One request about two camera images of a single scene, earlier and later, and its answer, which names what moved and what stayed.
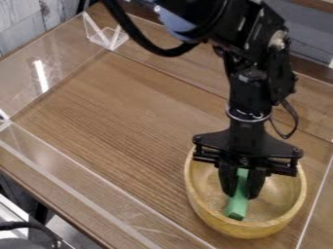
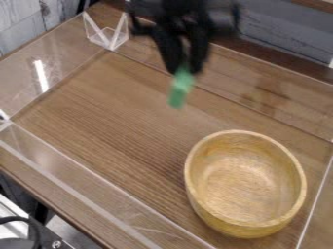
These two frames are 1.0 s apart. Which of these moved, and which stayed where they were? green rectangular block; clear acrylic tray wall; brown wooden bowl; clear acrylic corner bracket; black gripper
Moved: green rectangular block; black gripper
Stayed: clear acrylic tray wall; brown wooden bowl; clear acrylic corner bracket
